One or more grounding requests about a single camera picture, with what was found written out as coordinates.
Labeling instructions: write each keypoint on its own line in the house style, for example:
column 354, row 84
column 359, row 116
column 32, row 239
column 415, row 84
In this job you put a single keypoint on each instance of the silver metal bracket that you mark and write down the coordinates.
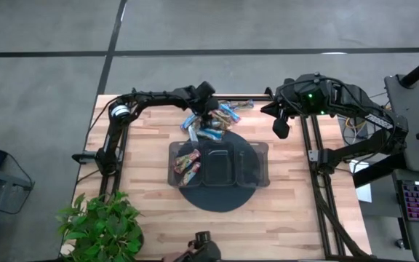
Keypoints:
column 313, row 155

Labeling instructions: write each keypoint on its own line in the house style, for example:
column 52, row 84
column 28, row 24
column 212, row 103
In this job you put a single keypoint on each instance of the black silver frame crossbar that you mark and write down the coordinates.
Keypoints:
column 260, row 97

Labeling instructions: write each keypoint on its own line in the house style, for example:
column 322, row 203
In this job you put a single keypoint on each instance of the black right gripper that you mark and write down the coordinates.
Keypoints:
column 291, row 98

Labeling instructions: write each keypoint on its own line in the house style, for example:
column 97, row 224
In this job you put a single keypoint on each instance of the black support beam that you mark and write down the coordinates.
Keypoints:
column 377, row 170

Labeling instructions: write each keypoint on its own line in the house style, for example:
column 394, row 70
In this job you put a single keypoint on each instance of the green leafy potted plant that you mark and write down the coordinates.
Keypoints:
column 100, row 229

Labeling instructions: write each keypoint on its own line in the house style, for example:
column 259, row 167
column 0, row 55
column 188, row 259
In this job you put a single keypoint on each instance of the grey metal side desk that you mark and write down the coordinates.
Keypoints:
column 2, row 176

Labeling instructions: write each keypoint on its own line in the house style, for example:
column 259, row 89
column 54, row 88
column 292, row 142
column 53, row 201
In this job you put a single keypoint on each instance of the grey workstation cart top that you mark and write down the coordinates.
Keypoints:
column 409, row 120

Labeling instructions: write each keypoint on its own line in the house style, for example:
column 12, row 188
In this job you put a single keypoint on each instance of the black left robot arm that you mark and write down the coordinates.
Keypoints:
column 151, row 98

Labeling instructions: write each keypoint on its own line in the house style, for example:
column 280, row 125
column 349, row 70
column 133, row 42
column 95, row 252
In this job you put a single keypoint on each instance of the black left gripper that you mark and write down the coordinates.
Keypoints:
column 208, row 106

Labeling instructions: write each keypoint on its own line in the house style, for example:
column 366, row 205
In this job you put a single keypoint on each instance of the snack bars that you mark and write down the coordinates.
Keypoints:
column 187, row 160

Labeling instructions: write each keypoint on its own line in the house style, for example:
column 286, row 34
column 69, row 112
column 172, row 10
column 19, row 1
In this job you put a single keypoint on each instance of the black aluminium frame rail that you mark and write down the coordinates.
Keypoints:
column 116, row 181
column 316, row 132
column 104, row 182
column 305, row 134

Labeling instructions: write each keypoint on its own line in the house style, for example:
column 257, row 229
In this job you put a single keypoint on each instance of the white paper sheet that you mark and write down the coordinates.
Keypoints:
column 364, row 193

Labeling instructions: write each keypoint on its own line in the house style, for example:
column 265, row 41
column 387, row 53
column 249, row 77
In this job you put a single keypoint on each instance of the black caster wheel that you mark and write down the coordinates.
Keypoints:
column 400, row 243

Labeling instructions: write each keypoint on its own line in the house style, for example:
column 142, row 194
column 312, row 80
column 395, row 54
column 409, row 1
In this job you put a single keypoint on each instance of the blue brown granola bar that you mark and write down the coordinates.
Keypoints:
column 222, row 119
column 193, row 134

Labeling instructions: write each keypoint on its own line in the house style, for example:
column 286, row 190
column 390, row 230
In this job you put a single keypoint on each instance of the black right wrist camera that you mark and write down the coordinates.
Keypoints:
column 281, row 128

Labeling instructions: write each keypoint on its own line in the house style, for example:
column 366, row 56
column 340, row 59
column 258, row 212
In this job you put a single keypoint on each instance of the red green granola bar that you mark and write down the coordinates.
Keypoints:
column 243, row 105
column 189, row 175

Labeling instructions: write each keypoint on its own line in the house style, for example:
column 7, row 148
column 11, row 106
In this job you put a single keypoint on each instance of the round dark woven mat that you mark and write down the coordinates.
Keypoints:
column 216, row 198

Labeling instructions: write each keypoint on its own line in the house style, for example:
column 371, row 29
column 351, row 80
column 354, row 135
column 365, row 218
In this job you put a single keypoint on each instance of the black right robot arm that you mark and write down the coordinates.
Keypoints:
column 355, row 102

